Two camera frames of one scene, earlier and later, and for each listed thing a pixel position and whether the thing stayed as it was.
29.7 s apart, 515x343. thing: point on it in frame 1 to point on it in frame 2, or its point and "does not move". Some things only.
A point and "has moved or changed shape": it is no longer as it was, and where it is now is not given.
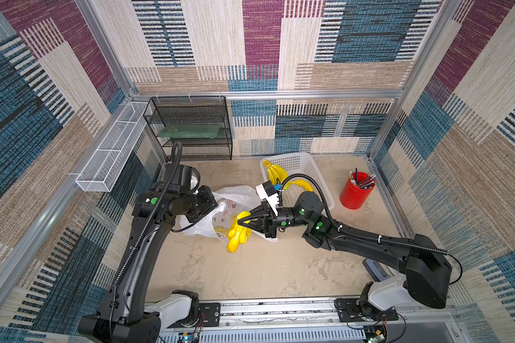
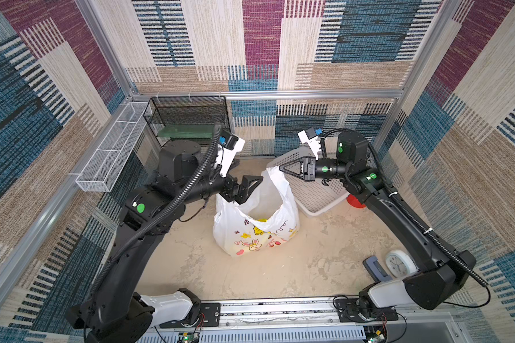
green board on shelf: x=209 y=131 does not move
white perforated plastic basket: x=300 y=166 to x=327 y=155
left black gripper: x=210 y=201 to x=230 y=194
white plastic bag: x=230 y=201 has moved or changed shape
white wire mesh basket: x=101 y=172 does not move
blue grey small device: x=375 y=270 does not move
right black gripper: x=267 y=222 to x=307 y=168
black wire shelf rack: x=199 y=124 does not move
